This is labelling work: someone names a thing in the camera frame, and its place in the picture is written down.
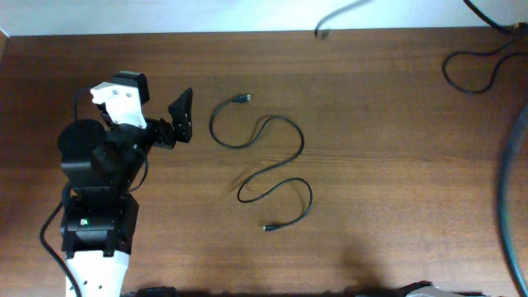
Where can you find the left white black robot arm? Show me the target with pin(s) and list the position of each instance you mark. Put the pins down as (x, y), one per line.
(101, 159)

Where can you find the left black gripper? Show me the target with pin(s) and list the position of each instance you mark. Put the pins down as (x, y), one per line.
(163, 133)

